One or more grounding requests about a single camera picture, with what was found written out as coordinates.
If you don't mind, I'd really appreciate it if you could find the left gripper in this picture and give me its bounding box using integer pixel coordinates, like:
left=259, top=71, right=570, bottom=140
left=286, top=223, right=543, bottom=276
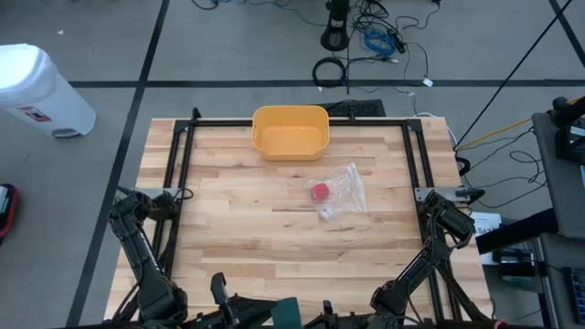
left=182, top=271, right=279, bottom=329

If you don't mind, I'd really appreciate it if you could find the green elastic bandage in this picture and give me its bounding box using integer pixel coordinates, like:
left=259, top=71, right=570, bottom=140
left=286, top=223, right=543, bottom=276
left=270, top=296, right=303, bottom=329

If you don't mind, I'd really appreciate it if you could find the clear plastic bag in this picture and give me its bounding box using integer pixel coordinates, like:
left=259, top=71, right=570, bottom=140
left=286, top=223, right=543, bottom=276
left=307, top=162, right=369, bottom=223

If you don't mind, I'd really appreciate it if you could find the red elastic bandage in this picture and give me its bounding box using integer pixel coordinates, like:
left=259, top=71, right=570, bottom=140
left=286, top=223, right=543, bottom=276
left=309, top=182, right=331, bottom=202

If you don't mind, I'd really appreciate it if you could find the yellow plastic bin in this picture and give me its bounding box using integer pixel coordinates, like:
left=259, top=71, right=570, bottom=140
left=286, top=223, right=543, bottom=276
left=250, top=104, right=331, bottom=162

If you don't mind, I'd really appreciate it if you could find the white printed box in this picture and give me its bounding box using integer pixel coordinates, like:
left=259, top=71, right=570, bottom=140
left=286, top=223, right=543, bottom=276
left=470, top=210, right=504, bottom=266

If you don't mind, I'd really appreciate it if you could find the black slanted beam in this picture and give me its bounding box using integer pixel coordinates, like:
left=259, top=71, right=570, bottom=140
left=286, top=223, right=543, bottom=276
left=474, top=207, right=558, bottom=255

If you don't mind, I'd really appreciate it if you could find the black keyboard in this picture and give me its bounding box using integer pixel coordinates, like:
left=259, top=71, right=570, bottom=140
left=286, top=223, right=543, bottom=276
left=317, top=99, right=387, bottom=118

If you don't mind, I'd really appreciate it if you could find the grey equipment cabinet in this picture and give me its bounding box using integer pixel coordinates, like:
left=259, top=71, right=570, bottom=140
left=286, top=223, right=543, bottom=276
left=491, top=232, right=585, bottom=329

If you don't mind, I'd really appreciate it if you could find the grey desk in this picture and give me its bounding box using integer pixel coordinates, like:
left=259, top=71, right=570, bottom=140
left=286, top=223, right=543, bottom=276
left=532, top=111, right=585, bottom=241

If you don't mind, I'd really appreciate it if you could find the red and black device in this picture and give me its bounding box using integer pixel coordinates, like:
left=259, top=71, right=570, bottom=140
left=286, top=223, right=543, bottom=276
left=0, top=182, right=20, bottom=243

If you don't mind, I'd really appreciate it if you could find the black stand base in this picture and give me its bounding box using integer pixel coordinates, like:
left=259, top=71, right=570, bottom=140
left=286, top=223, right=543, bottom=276
left=319, top=0, right=352, bottom=52

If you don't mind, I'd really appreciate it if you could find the black power adapter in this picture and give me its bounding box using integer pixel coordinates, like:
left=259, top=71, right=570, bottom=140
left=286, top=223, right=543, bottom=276
left=387, top=27, right=409, bottom=55

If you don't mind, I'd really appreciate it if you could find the black desk equipment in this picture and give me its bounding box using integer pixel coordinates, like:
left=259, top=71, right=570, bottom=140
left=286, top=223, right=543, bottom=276
left=550, top=95, right=585, bottom=166

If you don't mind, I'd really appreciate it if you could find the thin black slanted pole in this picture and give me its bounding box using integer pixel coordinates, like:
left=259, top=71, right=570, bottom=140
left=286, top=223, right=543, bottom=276
left=454, top=0, right=575, bottom=150

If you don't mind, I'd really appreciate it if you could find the white trash can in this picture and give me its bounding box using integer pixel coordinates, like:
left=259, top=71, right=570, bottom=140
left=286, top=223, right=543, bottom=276
left=0, top=43, right=98, bottom=139

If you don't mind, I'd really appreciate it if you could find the black cable loop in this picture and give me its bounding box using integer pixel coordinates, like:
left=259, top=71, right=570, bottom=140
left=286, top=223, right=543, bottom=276
left=454, top=154, right=473, bottom=178

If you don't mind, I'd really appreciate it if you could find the coiled black cable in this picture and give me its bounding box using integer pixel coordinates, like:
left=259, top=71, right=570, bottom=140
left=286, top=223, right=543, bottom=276
left=312, top=57, right=349, bottom=89

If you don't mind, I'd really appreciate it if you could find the yellow cable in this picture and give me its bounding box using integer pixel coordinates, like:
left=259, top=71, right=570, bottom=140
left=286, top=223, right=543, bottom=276
left=454, top=95, right=585, bottom=152

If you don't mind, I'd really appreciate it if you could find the blue coiled cable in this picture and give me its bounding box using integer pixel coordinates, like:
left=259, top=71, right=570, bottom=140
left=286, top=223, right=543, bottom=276
left=363, top=27, right=398, bottom=58

